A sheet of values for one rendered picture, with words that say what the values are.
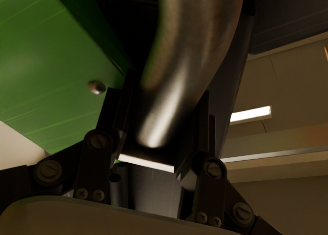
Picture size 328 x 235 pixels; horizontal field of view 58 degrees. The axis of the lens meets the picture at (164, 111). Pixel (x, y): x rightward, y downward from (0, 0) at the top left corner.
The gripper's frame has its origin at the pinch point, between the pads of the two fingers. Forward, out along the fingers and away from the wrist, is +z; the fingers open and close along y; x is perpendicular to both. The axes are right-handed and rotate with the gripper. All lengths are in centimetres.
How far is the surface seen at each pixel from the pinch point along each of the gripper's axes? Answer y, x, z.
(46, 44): -6.6, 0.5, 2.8
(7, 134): -198, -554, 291
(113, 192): -0.7, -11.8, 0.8
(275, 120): 275, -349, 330
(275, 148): 155, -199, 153
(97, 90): -3.5, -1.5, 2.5
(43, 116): -7.0, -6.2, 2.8
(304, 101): 320, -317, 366
